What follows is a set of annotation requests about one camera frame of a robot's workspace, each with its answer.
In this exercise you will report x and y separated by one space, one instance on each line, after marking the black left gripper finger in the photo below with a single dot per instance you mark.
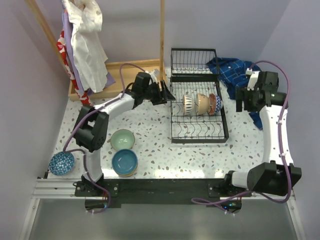
158 99
166 94

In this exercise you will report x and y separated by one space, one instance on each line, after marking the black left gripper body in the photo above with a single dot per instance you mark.
160 92

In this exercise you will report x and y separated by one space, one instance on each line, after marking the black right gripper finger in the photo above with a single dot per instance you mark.
247 105
239 105

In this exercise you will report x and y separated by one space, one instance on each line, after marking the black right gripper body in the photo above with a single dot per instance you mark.
242 93

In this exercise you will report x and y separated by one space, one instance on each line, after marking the white black striped bowl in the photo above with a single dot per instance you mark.
188 104

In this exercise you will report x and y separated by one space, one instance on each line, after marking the red blue patterned bowl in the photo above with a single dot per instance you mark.
215 104

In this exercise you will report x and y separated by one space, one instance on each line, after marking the black wire dish rack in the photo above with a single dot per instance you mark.
191 76

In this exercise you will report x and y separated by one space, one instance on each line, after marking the cream beige bowl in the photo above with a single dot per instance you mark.
202 104

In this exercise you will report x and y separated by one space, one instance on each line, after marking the light green bowl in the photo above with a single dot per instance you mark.
122 139

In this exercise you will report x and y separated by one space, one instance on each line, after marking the teal blue bowl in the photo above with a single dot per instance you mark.
124 161

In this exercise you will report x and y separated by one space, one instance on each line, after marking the yellow rimmed bowl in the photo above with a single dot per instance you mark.
127 174

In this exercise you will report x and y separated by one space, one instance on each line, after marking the blue triangle patterned bowl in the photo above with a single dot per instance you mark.
61 163

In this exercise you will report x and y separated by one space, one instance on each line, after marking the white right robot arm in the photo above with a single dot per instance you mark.
276 174

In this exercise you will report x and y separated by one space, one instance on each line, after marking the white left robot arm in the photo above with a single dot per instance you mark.
90 130

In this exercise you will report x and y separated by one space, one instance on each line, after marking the blue plaid shirt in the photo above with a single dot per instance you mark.
232 72

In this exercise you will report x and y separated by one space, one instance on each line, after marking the lavender hanging garment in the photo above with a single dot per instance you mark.
68 30

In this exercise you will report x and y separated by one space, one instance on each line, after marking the white hanging shirt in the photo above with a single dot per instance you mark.
89 56

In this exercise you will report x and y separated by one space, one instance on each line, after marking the red white floral garment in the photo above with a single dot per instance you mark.
62 49

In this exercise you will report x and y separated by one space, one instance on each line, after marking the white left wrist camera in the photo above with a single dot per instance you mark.
154 74

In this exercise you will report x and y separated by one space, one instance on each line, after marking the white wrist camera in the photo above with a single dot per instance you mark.
154 74
252 78

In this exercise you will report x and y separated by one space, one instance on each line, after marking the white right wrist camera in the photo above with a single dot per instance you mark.
252 78

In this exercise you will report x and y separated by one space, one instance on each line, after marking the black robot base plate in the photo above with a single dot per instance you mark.
152 191

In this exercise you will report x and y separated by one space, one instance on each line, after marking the aluminium rail frame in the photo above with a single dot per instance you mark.
62 188

